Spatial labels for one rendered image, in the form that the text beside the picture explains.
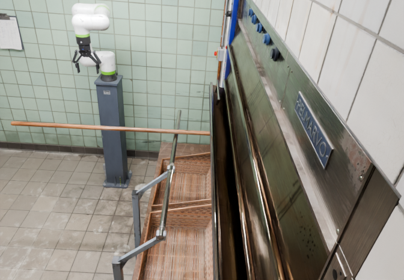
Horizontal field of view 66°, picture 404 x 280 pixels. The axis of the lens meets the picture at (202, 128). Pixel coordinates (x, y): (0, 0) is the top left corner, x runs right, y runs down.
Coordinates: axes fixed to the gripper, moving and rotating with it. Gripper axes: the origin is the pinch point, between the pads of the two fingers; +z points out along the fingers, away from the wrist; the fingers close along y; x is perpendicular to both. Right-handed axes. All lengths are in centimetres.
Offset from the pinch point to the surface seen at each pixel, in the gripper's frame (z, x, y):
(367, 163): -66, 176, -100
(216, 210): 0, 126, -87
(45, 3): -24, -96, 63
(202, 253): 86, 86, -87
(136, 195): 51, 71, -44
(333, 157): -58, 165, -102
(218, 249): 0, 144, -86
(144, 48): 14, -92, -27
